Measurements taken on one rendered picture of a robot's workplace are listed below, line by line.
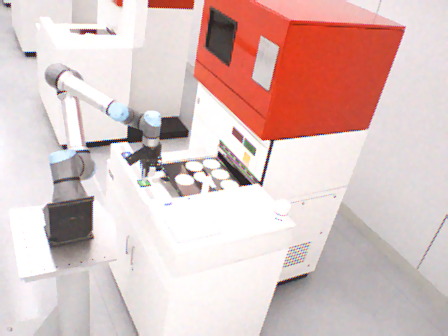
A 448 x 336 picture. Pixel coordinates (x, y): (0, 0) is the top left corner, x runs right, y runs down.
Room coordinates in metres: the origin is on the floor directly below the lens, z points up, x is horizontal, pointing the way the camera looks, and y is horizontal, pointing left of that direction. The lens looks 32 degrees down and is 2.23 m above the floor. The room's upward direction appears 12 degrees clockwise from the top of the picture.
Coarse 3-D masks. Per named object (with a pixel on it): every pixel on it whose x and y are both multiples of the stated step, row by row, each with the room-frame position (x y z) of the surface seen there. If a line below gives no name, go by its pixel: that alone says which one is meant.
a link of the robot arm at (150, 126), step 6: (144, 114) 1.78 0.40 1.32; (150, 114) 1.75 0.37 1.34; (156, 114) 1.76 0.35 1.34; (144, 120) 1.75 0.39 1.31; (150, 120) 1.73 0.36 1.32; (156, 120) 1.74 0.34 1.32; (144, 126) 1.74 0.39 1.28; (150, 126) 1.73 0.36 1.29; (156, 126) 1.74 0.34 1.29; (144, 132) 1.74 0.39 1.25; (150, 132) 1.73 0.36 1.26; (156, 132) 1.74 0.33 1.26; (150, 138) 1.73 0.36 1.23; (156, 138) 1.75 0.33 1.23
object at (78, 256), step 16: (32, 208) 1.57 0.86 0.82; (96, 208) 1.67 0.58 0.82; (16, 224) 1.44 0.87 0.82; (32, 224) 1.47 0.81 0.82; (96, 224) 1.56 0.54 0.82; (112, 224) 1.58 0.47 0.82; (16, 240) 1.35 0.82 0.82; (32, 240) 1.37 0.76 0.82; (96, 240) 1.45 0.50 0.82; (112, 240) 1.48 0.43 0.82; (16, 256) 1.26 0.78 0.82; (32, 256) 1.28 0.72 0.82; (48, 256) 1.30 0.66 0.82; (64, 256) 1.32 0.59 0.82; (80, 256) 1.34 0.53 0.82; (96, 256) 1.36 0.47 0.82; (112, 256) 1.38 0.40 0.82; (32, 272) 1.20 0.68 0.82; (48, 272) 1.22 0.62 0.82; (64, 272) 1.26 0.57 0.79
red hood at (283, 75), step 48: (240, 0) 2.28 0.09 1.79; (288, 0) 2.37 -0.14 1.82; (336, 0) 2.68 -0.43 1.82; (240, 48) 2.21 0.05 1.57; (288, 48) 1.95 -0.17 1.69; (336, 48) 2.11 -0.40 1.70; (384, 48) 2.30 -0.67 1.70; (240, 96) 2.15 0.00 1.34; (288, 96) 1.99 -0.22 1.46; (336, 96) 2.16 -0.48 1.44
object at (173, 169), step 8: (192, 160) 2.16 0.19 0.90; (200, 160) 2.18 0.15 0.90; (216, 160) 2.21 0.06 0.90; (168, 168) 2.03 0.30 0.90; (176, 168) 2.04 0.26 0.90; (184, 168) 2.06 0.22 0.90; (208, 168) 2.11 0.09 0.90; (224, 168) 2.14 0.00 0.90; (192, 176) 2.00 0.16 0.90; (232, 176) 2.08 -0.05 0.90; (176, 184) 1.89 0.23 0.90; (192, 184) 1.92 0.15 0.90; (200, 184) 1.94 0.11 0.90; (216, 184) 1.97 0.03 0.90; (240, 184) 2.01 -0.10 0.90; (184, 192) 1.84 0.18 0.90; (192, 192) 1.85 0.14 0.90; (200, 192) 1.87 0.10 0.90
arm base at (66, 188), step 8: (56, 184) 1.48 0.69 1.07; (64, 184) 1.47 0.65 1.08; (72, 184) 1.48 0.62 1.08; (80, 184) 1.52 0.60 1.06; (56, 192) 1.45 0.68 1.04; (64, 192) 1.44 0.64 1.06; (72, 192) 1.45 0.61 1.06; (80, 192) 1.49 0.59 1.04; (56, 200) 1.42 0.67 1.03; (64, 200) 1.42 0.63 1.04
